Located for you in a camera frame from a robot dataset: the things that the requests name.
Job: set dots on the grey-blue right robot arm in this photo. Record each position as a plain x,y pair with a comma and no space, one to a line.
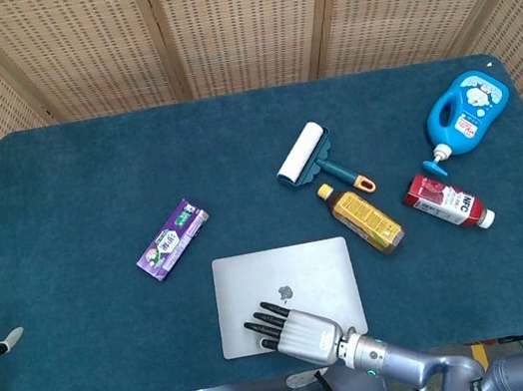
423,364

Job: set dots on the purple carton box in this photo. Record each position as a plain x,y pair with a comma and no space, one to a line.
170,240

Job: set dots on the blue table mat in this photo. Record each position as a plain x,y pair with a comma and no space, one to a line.
87,185

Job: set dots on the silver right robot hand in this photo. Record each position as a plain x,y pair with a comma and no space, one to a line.
306,334

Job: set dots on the silver laptop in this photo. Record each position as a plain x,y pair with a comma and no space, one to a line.
280,273

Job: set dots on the yellow label tea bottle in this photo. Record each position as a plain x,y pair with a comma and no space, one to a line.
364,218

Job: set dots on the blue detergent pump bottle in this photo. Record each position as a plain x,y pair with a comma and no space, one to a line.
472,113

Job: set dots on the red juice bottle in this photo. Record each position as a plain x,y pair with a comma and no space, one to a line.
445,201

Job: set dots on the teal lint roller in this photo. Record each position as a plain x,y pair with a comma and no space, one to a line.
300,153

